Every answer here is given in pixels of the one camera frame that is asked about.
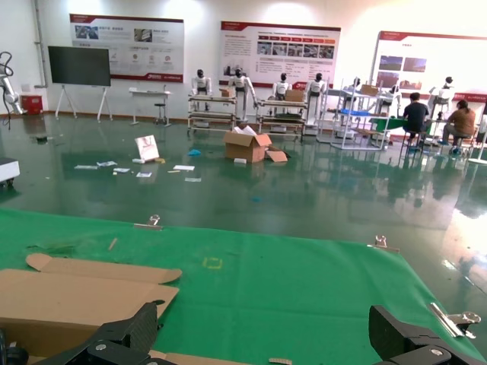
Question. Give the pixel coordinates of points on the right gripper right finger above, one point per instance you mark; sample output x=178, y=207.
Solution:
x=392, y=338

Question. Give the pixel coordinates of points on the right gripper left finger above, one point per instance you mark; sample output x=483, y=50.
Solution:
x=141, y=331

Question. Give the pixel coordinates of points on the white industrial robot arm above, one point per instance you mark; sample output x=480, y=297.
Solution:
x=9, y=95

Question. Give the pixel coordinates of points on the open brown cardboard box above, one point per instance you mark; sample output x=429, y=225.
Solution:
x=198, y=359
x=76, y=300

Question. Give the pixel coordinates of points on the large open cardboard box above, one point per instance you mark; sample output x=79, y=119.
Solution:
x=243, y=150

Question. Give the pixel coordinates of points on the small cardboard box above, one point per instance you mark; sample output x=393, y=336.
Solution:
x=226, y=92
x=295, y=95
x=369, y=89

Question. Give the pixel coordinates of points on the red box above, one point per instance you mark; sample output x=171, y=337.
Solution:
x=31, y=103

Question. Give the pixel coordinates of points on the silver binder clip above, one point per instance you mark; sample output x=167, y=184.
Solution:
x=382, y=245
x=149, y=225
x=452, y=323

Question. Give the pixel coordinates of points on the small wooden stick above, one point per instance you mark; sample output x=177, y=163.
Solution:
x=113, y=243

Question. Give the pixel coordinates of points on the beige tape piece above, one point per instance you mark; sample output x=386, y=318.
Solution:
x=280, y=360

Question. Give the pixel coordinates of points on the green table cloth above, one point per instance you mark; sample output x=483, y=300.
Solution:
x=285, y=296

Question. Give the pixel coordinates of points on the white paper sheet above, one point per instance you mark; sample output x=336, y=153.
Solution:
x=107, y=164
x=85, y=167
x=144, y=175
x=121, y=170
x=183, y=167

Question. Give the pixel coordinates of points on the white red paper bag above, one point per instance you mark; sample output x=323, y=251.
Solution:
x=146, y=147

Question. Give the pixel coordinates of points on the blue crumpled cloth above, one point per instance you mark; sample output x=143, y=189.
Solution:
x=194, y=153

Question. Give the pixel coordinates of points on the white wheeled cart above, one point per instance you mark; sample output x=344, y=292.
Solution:
x=7, y=169

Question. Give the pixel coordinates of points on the green topped table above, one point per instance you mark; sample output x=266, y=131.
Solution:
x=388, y=123

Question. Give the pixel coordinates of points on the flat cardboard piece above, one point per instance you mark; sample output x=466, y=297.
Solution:
x=277, y=155

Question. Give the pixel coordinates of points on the black floor object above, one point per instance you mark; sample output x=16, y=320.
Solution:
x=42, y=138

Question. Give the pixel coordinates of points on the seated person black shirt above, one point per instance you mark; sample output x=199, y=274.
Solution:
x=415, y=116

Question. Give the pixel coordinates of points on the black stool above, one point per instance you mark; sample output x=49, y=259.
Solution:
x=160, y=106

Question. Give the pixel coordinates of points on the seated person brown shirt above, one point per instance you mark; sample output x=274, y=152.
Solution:
x=462, y=121

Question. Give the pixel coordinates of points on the blue plastic tray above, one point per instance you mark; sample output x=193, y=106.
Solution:
x=354, y=111

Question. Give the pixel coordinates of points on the white narrow table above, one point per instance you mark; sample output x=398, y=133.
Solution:
x=150, y=92

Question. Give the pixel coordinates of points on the metal workbench rack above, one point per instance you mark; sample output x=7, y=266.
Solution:
x=281, y=103
x=211, y=99

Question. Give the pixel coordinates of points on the white black humanoid robot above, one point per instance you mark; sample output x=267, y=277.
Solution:
x=281, y=87
x=393, y=93
x=239, y=83
x=356, y=81
x=201, y=83
x=442, y=93
x=316, y=89

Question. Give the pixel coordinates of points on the black display on white stand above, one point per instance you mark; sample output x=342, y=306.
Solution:
x=80, y=64

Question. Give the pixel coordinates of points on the white metal shelf frame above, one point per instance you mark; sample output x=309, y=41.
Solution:
x=344, y=140

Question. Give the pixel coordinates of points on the white red wall poster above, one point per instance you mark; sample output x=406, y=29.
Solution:
x=243, y=49
x=125, y=49
x=430, y=53

